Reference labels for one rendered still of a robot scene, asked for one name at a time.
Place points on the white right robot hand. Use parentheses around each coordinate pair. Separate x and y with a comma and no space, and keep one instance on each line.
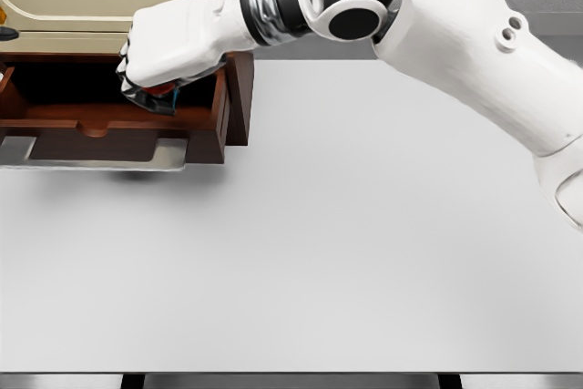
(168,38)

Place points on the red and black switch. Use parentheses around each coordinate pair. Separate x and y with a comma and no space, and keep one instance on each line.
(157,98)

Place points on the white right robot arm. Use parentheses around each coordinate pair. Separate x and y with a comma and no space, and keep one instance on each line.
(464,56)

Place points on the small black cabinet knob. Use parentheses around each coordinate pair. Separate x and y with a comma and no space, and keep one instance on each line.
(8,34)

